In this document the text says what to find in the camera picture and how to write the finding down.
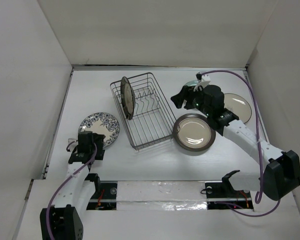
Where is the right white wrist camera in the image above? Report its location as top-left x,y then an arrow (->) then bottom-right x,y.
193,72 -> 211,92

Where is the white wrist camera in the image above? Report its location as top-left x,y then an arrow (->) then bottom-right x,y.
66,138 -> 78,152
193,72 -> 211,92

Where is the brown rim cream plate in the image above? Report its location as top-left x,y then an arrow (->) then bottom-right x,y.
172,113 -> 216,152

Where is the dark striped rim plate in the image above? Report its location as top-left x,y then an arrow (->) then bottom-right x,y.
120,76 -> 136,120

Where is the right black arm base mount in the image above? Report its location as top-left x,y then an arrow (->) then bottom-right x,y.
200,170 -> 254,210

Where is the silver taped front rail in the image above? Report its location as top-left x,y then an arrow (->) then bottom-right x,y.
87,181 -> 254,211

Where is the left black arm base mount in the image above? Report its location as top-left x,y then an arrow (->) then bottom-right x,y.
85,173 -> 118,211

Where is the cream tree pattern plate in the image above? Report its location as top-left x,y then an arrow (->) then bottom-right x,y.
224,93 -> 252,124

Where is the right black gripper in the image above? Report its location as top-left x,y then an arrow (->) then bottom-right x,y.
170,84 -> 212,117

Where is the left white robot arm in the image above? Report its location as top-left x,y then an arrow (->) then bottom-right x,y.
39,131 -> 105,240

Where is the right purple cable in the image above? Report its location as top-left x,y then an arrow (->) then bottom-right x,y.
202,70 -> 282,217

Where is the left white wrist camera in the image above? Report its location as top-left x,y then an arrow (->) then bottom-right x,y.
66,138 -> 78,152

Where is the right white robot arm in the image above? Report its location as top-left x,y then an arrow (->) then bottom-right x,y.
170,85 -> 300,201

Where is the blue floral plate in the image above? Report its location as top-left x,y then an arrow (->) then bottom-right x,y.
78,112 -> 120,148

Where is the teal flower plate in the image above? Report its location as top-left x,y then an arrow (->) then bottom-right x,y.
185,80 -> 199,87

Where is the grey wire dish rack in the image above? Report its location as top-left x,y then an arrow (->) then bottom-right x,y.
110,72 -> 176,151

